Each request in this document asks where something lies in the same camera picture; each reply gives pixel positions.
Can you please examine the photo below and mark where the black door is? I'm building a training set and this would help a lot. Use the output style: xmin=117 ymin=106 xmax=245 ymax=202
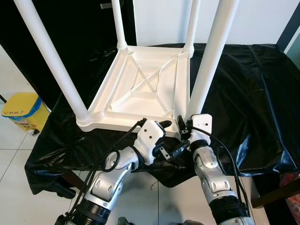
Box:
xmin=0 ymin=0 xmax=136 ymax=106

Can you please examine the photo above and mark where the grey right robot foot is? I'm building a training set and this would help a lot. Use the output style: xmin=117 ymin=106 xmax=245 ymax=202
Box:
xmin=180 ymin=219 xmax=204 ymax=225

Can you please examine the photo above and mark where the white plastic table leg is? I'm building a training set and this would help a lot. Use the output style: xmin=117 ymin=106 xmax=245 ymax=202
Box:
xmin=111 ymin=0 xmax=129 ymax=51
xmin=184 ymin=0 xmax=240 ymax=121
xmin=183 ymin=0 xmax=202 ymax=54
xmin=13 ymin=0 xmax=94 ymax=128

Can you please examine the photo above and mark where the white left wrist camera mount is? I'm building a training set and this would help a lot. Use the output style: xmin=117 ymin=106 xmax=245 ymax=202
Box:
xmin=136 ymin=120 xmax=165 ymax=165

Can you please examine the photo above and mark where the grey robot foot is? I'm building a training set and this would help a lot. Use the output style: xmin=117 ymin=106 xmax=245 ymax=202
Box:
xmin=116 ymin=217 xmax=134 ymax=225
xmin=180 ymin=219 xmax=204 ymax=225

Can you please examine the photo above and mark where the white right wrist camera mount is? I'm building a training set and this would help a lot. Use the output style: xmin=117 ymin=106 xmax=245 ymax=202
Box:
xmin=187 ymin=114 xmax=214 ymax=150

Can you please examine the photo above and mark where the pink plastic bag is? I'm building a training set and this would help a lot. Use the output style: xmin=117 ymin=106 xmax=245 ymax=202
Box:
xmin=280 ymin=172 xmax=300 ymax=218

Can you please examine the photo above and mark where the black glossy tablecloth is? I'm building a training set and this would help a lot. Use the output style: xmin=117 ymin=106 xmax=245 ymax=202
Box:
xmin=24 ymin=44 xmax=300 ymax=195

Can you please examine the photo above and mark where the brown wooden table leg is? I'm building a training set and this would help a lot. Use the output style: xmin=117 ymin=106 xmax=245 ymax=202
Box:
xmin=251 ymin=180 xmax=300 ymax=209
xmin=61 ymin=171 xmax=85 ymax=190

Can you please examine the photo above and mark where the yellow cardboard box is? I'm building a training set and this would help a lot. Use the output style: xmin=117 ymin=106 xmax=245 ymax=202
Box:
xmin=0 ymin=92 xmax=50 ymax=133

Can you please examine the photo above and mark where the grey left robot foot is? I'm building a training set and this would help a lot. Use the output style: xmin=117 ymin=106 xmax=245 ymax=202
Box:
xmin=116 ymin=217 xmax=134 ymax=225

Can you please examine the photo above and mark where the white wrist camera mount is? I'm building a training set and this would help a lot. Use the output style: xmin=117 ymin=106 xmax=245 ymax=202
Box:
xmin=187 ymin=114 xmax=214 ymax=150
xmin=136 ymin=120 xmax=165 ymax=165

